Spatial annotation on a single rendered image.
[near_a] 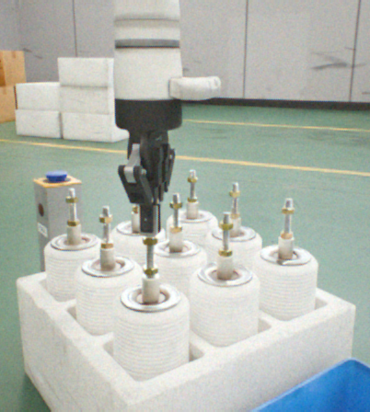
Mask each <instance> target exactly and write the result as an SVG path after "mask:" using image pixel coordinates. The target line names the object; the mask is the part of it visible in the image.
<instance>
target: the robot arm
mask: <svg viewBox="0 0 370 412"><path fill-rule="evenodd" d="M111 2H112V6H113V21H114V22H113V25H114V48H116V49H115V50H114V61H113V94H114V121H115V126H117V127H118V128H119V129H122V130H127V131H128V133H129V141H128V146H127V159H128V163H127V165H118V169H117V172H118V176H119V178H120V181H121V183H122V185H123V187H124V190H125V192H126V194H127V197H128V199H129V201H130V203H131V204H135V203H136V204H137V205H140V206H139V227H140V235H142V236H151V237H155V236H156V235H158V234H160V232H161V231H162V203H160V201H163V200H164V198H165V192H168V186H169V182H170V178H171V173H172V168H173V164H174V159H175V155H176V149H175V148H170V144H169V143H168V131H169V130H174V129H177V128H180V127H181V125H182V99H186V100H188V99H193V100H200V99H207V98H210V97H219V96H221V81H220V78H219V77H217V76H209V77H197V78H189V77H182V66H181V59H180V49H179V48H180V15H179V0H111Z"/></svg>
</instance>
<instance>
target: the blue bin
mask: <svg viewBox="0 0 370 412"><path fill-rule="evenodd" d="M249 412H370V365H369V364H367V363H365V362H363V361H361V360H358V359H356V358H346V359H344V360H341V361H339V362H338V363H336V364H334V365H332V366H330V368H328V369H327V370H325V371H323V372H321V373H317V374H315V375H314V376H312V377H310V378H308V379H307V380H305V381H303V382H302V383H300V384H298V385H296V386H295V387H293V388H292V389H290V390H288V391H286V392H284V393H283V394H281V395H278V396H276V397H275V398H273V399H272V400H270V401H268V402H267V403H265V404H263V405H260V406H258V407H256V408H254V409H253V410H251V411H249Z"/></svg>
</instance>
